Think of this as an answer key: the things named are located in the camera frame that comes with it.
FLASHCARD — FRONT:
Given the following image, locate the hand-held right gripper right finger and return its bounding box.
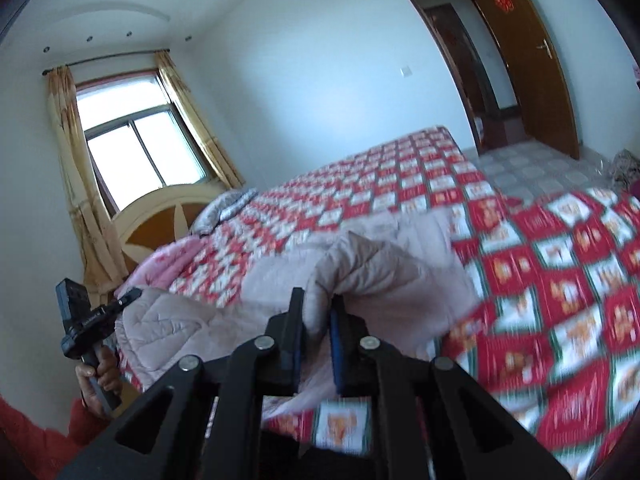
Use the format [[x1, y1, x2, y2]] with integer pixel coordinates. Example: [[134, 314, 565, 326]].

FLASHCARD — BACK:
[[327, 295, 572, 480]]

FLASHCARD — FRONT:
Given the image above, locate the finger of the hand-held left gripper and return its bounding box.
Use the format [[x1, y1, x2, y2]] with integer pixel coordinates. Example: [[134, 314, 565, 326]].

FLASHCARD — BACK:
[[117, 287, 144, 314]]

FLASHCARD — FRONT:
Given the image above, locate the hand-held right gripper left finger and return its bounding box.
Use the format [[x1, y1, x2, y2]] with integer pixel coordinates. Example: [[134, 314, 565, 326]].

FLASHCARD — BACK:
[[55, 287, 306, 480]]

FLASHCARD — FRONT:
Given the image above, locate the pale pink quilted jacket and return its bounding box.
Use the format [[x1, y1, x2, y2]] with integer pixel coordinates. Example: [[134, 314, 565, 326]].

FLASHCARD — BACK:
[[115, 209, 477, 413]]

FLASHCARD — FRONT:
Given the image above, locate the person's left forearm red sleeve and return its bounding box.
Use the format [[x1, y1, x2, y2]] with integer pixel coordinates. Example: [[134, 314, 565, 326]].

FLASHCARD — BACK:
[[0, 394, 117, 480]]

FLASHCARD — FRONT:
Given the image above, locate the clothes pile on floor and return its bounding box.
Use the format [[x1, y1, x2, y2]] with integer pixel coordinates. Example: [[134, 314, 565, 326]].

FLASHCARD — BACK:
[[612, 148, 640, 192]]

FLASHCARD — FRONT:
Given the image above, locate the person's left hand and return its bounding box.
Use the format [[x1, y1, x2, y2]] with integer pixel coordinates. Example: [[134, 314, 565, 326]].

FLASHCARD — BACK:
[[74, 347, 124, 419]]

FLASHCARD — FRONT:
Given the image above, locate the pink folded quilt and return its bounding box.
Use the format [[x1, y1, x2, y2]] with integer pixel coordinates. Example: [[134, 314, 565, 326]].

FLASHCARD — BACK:
[[114, 236, 202, 297]]

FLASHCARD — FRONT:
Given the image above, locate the wooden bed headboard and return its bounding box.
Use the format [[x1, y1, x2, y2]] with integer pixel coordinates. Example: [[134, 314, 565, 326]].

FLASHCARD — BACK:
[[111, 182, 236, 267]]

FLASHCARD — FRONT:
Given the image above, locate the striped pillow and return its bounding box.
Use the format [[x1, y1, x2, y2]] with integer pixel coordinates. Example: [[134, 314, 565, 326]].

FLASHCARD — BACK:
[[191, 188, 259, 235]]

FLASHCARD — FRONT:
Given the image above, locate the window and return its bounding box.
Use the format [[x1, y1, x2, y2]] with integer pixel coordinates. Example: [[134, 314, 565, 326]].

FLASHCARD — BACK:
[[75, 70, 217, 217]]

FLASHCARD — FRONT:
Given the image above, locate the red checked printed blanket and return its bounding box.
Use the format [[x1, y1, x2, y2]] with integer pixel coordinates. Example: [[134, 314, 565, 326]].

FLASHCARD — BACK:
[[120, 125, 640, 480]]

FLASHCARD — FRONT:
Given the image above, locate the black curtain rod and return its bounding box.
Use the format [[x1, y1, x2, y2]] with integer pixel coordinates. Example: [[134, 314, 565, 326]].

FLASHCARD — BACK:
[[42, 48, 171, 77]]

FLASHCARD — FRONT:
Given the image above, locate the brown wooden door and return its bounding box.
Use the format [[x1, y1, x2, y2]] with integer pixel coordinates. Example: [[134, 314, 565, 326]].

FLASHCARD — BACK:
[[457, 0, 581, 161]]

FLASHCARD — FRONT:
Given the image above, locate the dark wooden door frame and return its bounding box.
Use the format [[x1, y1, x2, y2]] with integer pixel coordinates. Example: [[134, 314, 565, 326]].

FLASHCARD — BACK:
[[392, 0, 502, 157]]

